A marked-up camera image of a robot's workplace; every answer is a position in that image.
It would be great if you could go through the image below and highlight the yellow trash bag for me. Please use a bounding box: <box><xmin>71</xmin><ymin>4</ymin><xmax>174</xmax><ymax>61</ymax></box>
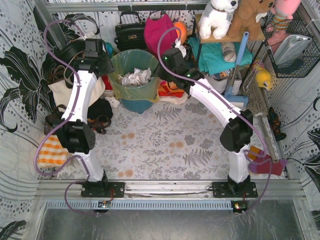
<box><xmin>107</xmin><ymin>49</ymin><xmax>161</xmax><ymax>104</ymax></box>

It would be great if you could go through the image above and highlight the teal plastic trash bin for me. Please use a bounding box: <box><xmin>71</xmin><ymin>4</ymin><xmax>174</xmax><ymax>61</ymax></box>
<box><xmin>109</xmin><ymin>49</ymin><xmax>161</xmax><ymax>115</ymax></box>

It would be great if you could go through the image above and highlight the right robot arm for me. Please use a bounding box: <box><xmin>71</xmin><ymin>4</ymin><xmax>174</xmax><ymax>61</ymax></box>
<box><xmin>157</xmin><ymin>48</ymin><xmax>253</xmax><ymax>184</ymax></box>

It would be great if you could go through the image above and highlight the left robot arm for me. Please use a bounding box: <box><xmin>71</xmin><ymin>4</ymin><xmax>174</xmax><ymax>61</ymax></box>
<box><xmin>54</xmin><ymin>38</ymin><xmax>114</xmax><ymax>182</ymax></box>

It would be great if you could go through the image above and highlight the rainbow striped bag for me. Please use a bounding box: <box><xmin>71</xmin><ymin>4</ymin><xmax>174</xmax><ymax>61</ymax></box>
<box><xmin>158</xmin><ymin>81</ymin><xmax>186</xmax><ymax>98</ymax></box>

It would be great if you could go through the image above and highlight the crumpled white paper trash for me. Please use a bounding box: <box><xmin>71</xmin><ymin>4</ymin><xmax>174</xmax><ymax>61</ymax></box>
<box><xmin>118</xmin><ymin>68</ymin><xmax>152</xmax><ymax>87</ymax></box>

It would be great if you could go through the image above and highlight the cream canvas tote bag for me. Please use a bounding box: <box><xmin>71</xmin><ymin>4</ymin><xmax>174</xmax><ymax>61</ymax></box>
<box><xmin>48</xmin><ymin>77</ymin><xmax>105</xmax><ymax>114</ymax></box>

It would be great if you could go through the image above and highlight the red cloth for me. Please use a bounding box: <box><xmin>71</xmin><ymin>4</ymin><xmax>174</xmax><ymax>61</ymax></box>
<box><xmin>101</xmin><ymin>75</ymin><xmax>113</xmax><ymax>91</ymax></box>

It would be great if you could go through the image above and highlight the orange plush toy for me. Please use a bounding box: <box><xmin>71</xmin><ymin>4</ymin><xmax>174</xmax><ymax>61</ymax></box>
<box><xmin>173</xmin><ymin>21</ymin><xmax>187</xmax><ymax>44</ymax></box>

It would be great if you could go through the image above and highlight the teal folded cloth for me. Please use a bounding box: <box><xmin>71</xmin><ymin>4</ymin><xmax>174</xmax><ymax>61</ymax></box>
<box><xmin>188</xmin><ymin>37</ymin><xmax>253</xmax><ymax>75</ymax></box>

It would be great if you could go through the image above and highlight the black leather handbag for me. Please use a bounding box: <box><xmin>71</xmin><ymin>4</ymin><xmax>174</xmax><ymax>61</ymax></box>
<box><xmin>114</xmin><ymin>11</ymin><xmax>148</xmax><ymax>52</ymax></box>

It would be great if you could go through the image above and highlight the wooden shelf rack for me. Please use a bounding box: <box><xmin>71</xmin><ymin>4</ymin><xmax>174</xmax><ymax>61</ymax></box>
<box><xmin>187</xmin><ymin>13</ymin><xmax>267</xmax><ymax>100</ymax></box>

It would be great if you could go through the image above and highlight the white plush dog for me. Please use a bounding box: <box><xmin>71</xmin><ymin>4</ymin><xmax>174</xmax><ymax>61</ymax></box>
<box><xmin>199</xmin><ymin>0</ymin><xmax>239</xmax><ymax>40</ymax></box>

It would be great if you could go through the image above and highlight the brown patterned handbag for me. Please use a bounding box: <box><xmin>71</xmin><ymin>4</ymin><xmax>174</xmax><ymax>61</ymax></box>
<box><xmin>43</xmin><ymin>103</ymin><xmax>113</xmax><ymax>136</ymax></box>

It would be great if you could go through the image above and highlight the blue lint roller mop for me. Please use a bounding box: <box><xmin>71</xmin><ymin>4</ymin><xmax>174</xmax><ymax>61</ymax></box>
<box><xmin>224</xmin><ymin>31</ymin><xmax>249</xmax><ymax>107</ymax></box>

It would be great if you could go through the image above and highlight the floral patterned floor mat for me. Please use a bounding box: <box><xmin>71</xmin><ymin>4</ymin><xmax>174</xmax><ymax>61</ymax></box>
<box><xmin>56</xmin><ymin>94</ymin><xmax>286</xmax><ymax>181</ymax></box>

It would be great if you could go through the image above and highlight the brown teddy bear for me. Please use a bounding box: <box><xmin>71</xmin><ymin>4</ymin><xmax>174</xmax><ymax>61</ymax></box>
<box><xmin>227</xmin><ymin>0</ymin><xmax>275</xmax><ymax>41</ymax></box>

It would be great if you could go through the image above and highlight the yellow plush duck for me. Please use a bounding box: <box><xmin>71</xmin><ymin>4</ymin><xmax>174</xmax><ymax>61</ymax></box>
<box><xmin>252</xmin><ymin>61</ymin><xmax>272</xmax><ymax>91</ymax></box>

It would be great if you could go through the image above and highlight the orange checkered towel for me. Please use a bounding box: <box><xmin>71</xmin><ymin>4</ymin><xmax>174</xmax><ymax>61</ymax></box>
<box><xmin>37</xmin><ymin>135</ymin><xmax>69</xmax><ymax>168</ymax></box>

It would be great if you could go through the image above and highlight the silver foil pouch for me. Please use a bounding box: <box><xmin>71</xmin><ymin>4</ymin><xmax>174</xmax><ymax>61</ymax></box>
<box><xmin>273</xmin><ymin>34</ymin><xmax>312</xmax><ymax>65</ymax></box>

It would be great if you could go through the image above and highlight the pink plush toy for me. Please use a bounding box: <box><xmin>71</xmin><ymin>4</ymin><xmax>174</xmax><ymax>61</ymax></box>
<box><xmin>265</xmin><ymin>0</ymin><xmax>301</xmax><ymax>46</ymax></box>

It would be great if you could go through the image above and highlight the purple red sock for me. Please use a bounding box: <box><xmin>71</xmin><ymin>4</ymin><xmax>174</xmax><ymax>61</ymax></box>
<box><xmin>248</xmin><ymin>153</ymin><xmax>288</xmax><ymax>176</ymax></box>

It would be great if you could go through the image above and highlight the black wire basket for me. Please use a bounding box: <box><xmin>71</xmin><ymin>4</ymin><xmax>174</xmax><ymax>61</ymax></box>
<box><xmin>261</xmin><ymin>12</ymin><xmax>320</xmax><ymax>78</ymax></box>

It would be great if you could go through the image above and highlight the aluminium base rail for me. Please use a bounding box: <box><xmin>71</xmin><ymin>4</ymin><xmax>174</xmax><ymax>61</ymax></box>
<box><xmin>30</xmin><ymin>179</ymin><xmax>308</xmax><ymax>217</ymax></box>

